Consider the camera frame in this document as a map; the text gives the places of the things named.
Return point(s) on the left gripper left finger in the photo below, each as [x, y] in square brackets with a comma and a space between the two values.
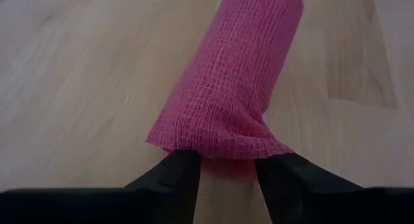
[145, 204]

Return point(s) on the pink gauze bandage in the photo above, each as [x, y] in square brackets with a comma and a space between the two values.
[233, 88]

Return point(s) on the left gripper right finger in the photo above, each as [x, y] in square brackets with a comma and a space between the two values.
[307, 201]

